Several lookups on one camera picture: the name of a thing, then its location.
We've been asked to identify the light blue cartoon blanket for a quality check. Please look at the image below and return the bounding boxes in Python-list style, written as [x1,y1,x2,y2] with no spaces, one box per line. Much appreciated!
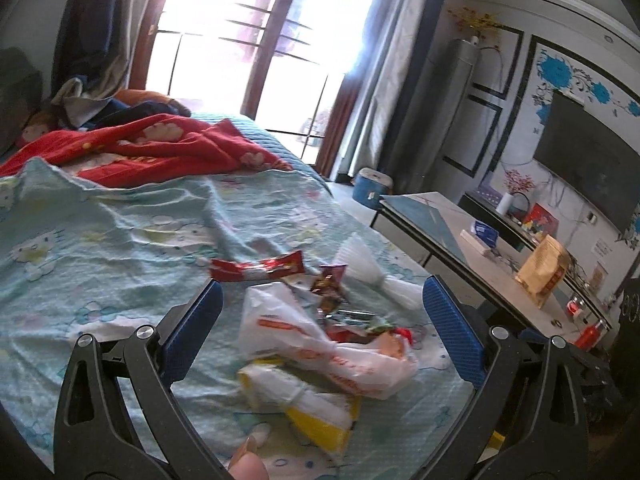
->
[1,159,473,479]

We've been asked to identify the left hand thumb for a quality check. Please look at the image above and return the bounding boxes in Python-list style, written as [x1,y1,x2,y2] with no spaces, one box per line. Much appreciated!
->
[228,436,269,480]

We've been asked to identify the grey standing air conditioner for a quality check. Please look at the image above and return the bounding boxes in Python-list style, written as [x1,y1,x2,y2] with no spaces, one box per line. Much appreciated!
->
[394,36,480,194]

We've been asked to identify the red patterned blanket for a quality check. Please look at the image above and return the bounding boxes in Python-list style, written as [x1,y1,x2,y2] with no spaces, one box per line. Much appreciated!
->
[1,114,293,188]

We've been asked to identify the red candy wrapper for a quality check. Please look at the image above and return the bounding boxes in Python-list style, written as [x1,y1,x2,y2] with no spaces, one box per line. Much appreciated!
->
[209,250,305,282]

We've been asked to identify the white plastic bag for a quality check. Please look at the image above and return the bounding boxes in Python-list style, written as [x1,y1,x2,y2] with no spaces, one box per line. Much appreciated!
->
[239,282,419,400]

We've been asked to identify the gold snack bag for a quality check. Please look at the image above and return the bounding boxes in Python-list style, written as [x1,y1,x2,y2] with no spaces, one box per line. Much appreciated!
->
[515,235,572,309]

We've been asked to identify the black tv stand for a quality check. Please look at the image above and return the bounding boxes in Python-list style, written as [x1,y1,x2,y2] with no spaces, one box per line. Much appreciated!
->
[458,190,622,321]

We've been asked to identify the brown framed balcony door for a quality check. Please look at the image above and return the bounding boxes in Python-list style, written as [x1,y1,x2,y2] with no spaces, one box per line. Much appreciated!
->
[130,0,392,174]

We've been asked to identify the yellow white wrapper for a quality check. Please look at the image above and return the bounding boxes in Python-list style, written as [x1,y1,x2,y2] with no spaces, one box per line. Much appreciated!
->
[236,359,363,463]

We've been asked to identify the white vase red flowers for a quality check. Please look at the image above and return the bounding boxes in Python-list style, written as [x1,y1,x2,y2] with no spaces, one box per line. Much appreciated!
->
[496,169,535,216]

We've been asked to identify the red thermos bottle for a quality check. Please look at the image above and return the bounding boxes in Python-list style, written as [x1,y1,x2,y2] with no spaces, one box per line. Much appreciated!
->
[574,320,606,352]

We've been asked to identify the foil wrappers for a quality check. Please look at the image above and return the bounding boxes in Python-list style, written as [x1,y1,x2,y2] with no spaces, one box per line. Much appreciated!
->
[309,264,413,344]

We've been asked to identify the white blue coffee table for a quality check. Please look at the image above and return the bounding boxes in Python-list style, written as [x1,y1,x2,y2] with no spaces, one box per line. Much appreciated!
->
[371,192,613,341]

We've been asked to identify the white shuttlecock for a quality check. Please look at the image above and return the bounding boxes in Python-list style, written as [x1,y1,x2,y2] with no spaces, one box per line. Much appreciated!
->
[334,235,423,310]

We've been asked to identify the red white can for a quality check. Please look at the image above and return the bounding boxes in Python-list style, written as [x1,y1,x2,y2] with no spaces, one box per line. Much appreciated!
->
[565,296,587,322]

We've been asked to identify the blue tissue pack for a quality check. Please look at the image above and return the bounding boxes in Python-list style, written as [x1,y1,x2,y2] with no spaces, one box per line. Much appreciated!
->
[471,220,499,249]

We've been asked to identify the red picture card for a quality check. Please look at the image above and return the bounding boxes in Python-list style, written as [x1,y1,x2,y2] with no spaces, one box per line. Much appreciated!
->
[522,203,559,242]

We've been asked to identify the blue white bucket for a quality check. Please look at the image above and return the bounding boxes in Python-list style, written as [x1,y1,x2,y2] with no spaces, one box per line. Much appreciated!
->
[352,168,393,210]

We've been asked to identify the black wall television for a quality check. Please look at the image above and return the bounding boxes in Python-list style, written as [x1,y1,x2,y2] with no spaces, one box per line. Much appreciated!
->
[533,91,639,233]

